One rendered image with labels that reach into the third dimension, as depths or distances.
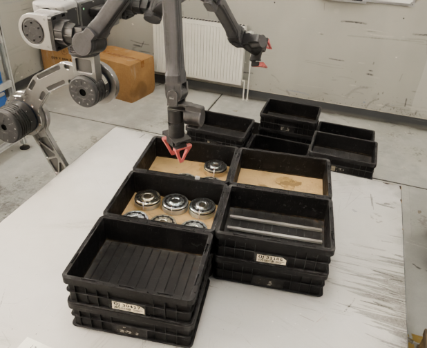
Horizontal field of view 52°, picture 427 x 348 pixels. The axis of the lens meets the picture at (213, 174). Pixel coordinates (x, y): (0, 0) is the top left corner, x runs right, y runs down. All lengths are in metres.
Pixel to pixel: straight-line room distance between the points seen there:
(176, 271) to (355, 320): 0.62
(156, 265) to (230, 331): 0.32
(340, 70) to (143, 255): 3.43
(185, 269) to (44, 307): 0.49
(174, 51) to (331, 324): 1.03
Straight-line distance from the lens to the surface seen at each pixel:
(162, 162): 2.01
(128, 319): 1.40
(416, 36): 4.49
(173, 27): 1.44
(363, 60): 4.54
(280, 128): 3.10
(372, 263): 1.83
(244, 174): 1.95
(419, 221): 3.40
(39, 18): 1.67
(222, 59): 4.66
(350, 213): 2.05
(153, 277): 1.46
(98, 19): 1.57
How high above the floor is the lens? 1.89
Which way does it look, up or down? 33 degrees down
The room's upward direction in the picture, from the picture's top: 3 degrees clockwise
